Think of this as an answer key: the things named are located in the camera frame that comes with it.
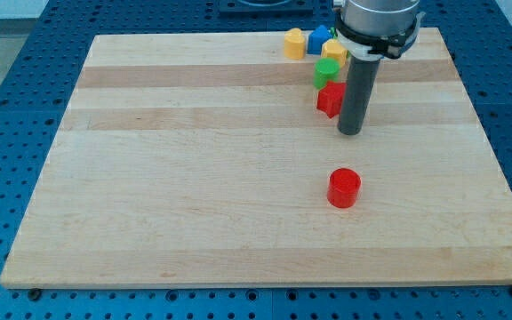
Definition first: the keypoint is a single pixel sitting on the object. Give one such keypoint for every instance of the blue perforated table plate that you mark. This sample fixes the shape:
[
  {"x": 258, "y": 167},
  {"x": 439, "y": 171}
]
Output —
[{"x": 36, "y": 90}]

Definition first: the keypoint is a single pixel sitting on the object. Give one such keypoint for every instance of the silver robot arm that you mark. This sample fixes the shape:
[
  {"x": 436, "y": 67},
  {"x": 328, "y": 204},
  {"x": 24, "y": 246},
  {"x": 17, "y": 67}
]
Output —
[{"x": 379, "y": 17}]

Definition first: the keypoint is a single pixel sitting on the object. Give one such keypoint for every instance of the yellow heart block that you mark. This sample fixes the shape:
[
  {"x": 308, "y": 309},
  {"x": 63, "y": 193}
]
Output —
[{"x": 294, "y": 44}]

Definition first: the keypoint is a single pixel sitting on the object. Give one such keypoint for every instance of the green cylinder block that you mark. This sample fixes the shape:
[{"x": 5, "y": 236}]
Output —
[{"x": 326, "y": 69}]

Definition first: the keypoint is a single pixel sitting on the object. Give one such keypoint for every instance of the blue house-shaped block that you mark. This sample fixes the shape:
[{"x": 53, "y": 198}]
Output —
[{"x": 317, "y": 38}]

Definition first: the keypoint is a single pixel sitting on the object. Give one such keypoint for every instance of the red cylinder block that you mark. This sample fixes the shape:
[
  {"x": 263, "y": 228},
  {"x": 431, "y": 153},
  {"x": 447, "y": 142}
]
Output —
[{"x": 343, "y": 189}]

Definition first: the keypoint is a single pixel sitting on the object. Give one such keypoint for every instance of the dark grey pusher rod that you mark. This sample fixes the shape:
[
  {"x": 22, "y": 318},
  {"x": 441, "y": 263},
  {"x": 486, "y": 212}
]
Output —
[{"x": 359, "y": 83}]

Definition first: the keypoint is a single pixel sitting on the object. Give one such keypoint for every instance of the yellow hexagon block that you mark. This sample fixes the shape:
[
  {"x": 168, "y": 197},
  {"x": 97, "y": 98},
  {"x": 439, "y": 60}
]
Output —
[{"x": 335, "y": 50}]

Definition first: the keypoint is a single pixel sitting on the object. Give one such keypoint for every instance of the wooden board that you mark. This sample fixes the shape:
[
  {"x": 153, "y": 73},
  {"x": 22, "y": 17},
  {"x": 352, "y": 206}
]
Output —
[{"x": 201, "y": 160}]

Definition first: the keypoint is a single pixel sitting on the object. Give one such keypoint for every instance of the red star block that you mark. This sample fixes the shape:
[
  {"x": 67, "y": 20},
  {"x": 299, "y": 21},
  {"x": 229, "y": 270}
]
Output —
[{"x": 329, "y": 98}]

